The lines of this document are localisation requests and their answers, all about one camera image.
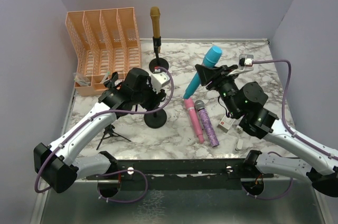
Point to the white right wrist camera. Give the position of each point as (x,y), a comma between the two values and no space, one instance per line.
(245,64)

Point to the gold microphone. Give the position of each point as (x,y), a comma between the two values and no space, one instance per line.
(155,17)

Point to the blue microphone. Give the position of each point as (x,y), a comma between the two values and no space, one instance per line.
(209,61)

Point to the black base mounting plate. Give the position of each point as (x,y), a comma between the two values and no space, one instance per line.
(186,174)

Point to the white charger adapter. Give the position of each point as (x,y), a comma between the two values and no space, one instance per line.
(239,129)

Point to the black mic stand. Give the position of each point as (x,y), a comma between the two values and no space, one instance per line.
(157,119)
(157,61)

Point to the clear plastic bag of parts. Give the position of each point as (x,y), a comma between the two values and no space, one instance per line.
(81,80)

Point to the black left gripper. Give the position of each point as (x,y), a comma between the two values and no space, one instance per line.
(155,99)

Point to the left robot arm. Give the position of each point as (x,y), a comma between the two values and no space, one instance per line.
(59,164)

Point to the orange plastic file organizer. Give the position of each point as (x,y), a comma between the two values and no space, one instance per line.
(104,40)

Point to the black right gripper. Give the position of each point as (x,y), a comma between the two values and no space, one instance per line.
(216,75)

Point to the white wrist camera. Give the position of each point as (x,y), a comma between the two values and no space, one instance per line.
(159,80)
(245,64)

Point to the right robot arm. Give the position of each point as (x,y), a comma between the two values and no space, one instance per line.
(314,162)

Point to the white red small box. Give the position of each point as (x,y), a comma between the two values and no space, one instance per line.
(225,123)

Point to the pink microphone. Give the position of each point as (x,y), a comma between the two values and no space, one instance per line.
(189,105)

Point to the purple glitter microphone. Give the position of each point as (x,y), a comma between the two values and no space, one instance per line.
(207,125)

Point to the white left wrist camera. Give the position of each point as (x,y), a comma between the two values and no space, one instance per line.
(159,80)

